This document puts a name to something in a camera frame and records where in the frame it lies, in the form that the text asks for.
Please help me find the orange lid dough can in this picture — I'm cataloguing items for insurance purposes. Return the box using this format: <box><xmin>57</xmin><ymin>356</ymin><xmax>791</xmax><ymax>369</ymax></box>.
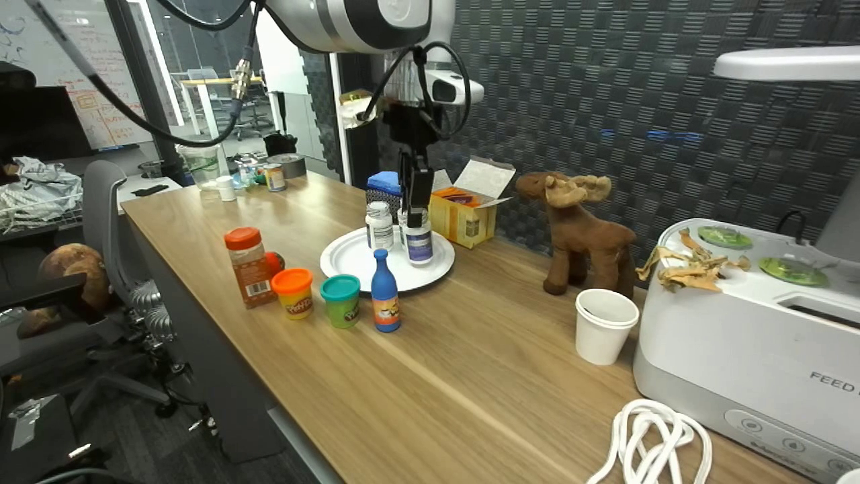
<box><xmin>269</xmin><ymin>266</ymin><xmax>316</xmax><ymax>323</ymax></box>

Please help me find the open yellow cardboard box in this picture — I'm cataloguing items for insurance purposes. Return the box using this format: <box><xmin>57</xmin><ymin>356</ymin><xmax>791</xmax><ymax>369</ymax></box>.
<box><xmin>424</xmin><ymin>157</ymin><xmax>518</xmax><ymax>251</ymax></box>

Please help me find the white paper cup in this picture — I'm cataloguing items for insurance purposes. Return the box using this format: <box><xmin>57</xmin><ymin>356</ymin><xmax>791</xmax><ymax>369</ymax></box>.
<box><xmin>573</xmin><ymin>288</ymin><xmax>643</xmax><ymax>369</ymax></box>

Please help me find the grey office chair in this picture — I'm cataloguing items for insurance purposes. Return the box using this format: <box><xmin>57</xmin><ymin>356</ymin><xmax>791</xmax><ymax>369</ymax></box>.
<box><xmin>79</xmin><ymin>159</ymin><xmax>217</xmax><ymax>426</ymax></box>

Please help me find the white rope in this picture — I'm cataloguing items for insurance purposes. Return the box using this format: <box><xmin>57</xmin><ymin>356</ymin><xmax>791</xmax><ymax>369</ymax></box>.
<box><xmin>585</xmin><ymin>399</ymin><xmax>717</xmax><ymax>484</ymax></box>

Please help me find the white supplement bottle blue label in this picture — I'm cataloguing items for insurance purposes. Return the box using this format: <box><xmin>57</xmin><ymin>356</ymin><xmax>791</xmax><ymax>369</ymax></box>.
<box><xmin>402</xmin><ymin>213</ymin><xmax>437</xmax><ymax>268</ymax></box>
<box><xmin>363</xmin><ymin>200</ymin><xmax>398</xmax><ymax>254</ymax></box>

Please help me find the brown plush toy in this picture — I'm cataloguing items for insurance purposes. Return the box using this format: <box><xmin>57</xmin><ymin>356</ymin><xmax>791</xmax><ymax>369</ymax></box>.
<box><xmin>15</xmin><ymin>240</ymin><xmax>116</xmax><ymax>340</ymax></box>

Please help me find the white lamp bar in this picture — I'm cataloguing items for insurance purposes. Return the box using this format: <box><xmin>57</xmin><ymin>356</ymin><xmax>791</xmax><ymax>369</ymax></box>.
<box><xmin>709</xmin><ymin>42</ymin><xmax>860</xmax><ymax>83</ymax></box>

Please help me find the small tin jar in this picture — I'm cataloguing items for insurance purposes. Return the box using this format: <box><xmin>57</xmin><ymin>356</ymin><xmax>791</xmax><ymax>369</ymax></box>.
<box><xmin>257</xmin><ymin>159</ymin><xmax>291</xmax><ymax>193</ymax></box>

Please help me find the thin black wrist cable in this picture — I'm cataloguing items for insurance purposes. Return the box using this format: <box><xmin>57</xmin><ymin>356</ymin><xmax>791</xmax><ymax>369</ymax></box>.
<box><xmin>361</xmin><ymin>37</ymin><xmax>475</xmax><ymax>139</ymax></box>

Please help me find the brown plush moose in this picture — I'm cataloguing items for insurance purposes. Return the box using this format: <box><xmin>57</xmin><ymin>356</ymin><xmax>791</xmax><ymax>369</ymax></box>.
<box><xmin>517</xmin><ymin>169</ymin><xmax>639</xmax><ymax>299</ymax></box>

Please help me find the teal lid dough can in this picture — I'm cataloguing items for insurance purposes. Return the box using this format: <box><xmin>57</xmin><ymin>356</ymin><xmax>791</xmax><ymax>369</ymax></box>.
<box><xmin>316</xmin><ymin>272</ymin><xmax>363</xmax><ymax>327</ymax></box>

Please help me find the pile of light clothes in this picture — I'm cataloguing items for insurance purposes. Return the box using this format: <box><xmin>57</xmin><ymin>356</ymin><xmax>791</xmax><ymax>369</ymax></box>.
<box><xmin>0</xmin><ymin>157</ymin><xmax>89</xmax><ymax>237</ymax></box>

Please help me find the blue folded cloth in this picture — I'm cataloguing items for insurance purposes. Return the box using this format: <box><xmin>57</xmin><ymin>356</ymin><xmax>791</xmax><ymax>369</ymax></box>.
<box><xmin>363</xmin><ymin>169</ymin><xmax>406</xmax><ymax>200</ymax></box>

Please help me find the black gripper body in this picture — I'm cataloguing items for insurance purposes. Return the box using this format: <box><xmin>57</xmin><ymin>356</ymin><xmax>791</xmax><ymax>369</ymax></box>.
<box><xmin>384</xmin><ymin>103</ymin><xmax>444</xmax><ymax>182</ymax></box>

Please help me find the blue toy bottle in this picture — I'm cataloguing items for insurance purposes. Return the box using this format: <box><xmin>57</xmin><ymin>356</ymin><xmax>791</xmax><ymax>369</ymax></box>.
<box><xmin>369</xmin><ymin>248</ymin><xmax>402</xmax><ymax>336</ymax></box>

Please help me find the white paper plate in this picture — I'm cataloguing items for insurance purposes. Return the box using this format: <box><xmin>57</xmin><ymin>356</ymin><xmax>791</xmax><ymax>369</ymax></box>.
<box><xmin>316</xmin><ymin>224</ymin><xmax>457</xmax><ymax>297</ymax></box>

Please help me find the black slanted pole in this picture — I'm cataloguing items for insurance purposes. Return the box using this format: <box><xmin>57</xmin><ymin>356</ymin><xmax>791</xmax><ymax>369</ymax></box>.
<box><xmin>101</xmin><ymin>0</ymin><xmax>199</xmax><ymax>186</ymax></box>

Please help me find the black appliance cable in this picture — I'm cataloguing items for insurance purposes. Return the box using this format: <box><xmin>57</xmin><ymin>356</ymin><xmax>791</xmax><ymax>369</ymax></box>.
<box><xmin>775</xmin><ymin>208</ymin><xmax>814</xmax><ymax>248</ymax></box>

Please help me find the black cable metal connector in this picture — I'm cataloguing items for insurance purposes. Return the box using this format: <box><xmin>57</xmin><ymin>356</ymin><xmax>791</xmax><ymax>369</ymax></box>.
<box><xmin>23</xmin><ymin>0</ymin><xmax>272</xmax><ymax>151</ymax></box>

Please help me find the spice jar orange lid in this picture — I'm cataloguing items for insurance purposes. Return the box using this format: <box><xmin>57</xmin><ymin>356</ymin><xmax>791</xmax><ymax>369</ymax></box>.
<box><xmin>222</xmin><ymin>224</ymin><xmax>277</xmax><ymax>309</ymax></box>

